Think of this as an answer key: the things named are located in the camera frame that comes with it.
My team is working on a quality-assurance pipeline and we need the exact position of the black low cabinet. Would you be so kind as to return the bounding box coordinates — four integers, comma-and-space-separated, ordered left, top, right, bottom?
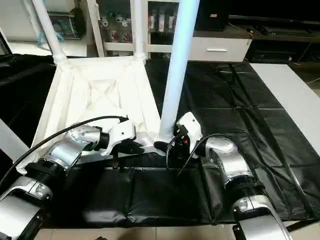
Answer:
192, 0, 320, 63

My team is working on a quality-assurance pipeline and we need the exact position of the white plastic table top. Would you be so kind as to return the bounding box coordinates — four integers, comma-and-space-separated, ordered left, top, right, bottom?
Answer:
15, 54, 173, 173

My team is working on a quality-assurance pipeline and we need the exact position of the black plastic mat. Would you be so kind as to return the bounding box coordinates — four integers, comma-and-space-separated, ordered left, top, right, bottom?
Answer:
0, 52, 320, 230

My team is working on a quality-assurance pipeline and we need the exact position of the white glass-door cabinet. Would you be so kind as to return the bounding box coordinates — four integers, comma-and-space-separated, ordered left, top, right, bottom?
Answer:
87, 0, 181, 58

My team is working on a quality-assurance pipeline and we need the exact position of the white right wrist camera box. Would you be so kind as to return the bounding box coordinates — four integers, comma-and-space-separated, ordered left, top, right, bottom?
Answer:
175, 111, 204, 157

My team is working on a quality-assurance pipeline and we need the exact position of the light blue plastic object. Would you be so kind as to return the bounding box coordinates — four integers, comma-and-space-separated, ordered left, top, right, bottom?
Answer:
50, 15, 77, 39

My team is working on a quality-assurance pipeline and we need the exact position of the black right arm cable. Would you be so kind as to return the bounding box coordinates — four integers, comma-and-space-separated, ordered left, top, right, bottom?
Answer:
165, 132, 236, 177

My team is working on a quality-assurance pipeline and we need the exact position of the white drawer unit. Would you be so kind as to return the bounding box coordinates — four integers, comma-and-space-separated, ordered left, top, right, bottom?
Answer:
187, 36, 253, 63

